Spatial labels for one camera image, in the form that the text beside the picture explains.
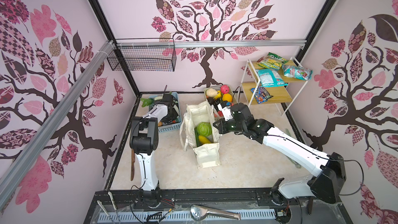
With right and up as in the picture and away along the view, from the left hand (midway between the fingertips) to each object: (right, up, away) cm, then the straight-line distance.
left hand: (173, 118), depth 102 cm
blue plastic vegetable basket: (+3, +13, -12) cm, 18 cm away
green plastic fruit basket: (+42, +12, +5) cm, 44 cm away
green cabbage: (+21, -5, -13) cm, 25 cm away
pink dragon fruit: (+36, +21, +8) cm, 42 cm away
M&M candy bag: (+57, +15, -6) cm, 60 cm away
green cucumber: (+16, -11, -10) cm, 22 cm away
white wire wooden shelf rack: (+47, +23, -17) cm, 55 cm away
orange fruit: (+37, +15, +5) cm, 40 cm away
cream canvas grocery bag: (+22, -15, -30) cm, 41 cm away
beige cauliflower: (+26, +18, +8) cm, 33 cm away
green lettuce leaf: (-18, +11, -1) cm, 21 cm away
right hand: (+26, 0, -27) cm, 37 cm away
